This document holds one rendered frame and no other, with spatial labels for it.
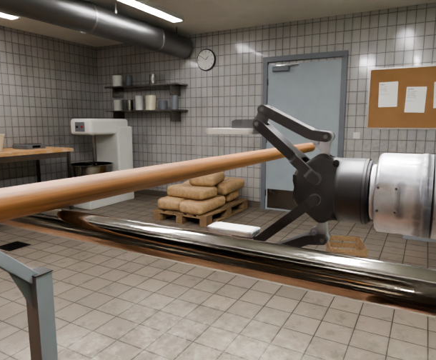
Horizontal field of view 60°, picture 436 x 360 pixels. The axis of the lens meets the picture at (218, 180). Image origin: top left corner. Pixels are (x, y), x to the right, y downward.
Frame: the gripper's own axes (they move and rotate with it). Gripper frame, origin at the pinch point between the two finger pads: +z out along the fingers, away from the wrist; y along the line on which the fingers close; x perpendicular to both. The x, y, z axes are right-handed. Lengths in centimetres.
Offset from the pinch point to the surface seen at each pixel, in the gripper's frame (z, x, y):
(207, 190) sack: 211, 354, 76
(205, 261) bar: -10.3, -20.7, 3.1
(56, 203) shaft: 6.9, -21.0, 0.0
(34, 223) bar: 11.0, -20.7, 2.6
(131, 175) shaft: 7.0, -9.8, -1.5
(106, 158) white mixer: 423, 394, 47
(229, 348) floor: 65, 128, 119
